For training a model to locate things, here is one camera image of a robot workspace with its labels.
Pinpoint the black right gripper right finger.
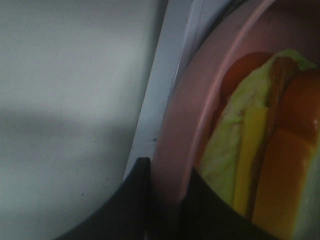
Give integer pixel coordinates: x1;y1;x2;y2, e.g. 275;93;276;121
178;169;276;240

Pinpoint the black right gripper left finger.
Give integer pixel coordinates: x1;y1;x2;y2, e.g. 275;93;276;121
57;157;151;240

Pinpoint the toy sandwich with bread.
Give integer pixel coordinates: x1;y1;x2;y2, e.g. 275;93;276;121
196;49;320;240

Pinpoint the pink round plate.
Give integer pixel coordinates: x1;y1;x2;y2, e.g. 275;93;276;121
151;0;320;206

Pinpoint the white microwave oven body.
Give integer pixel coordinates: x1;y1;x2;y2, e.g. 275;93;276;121
0;0;228;240

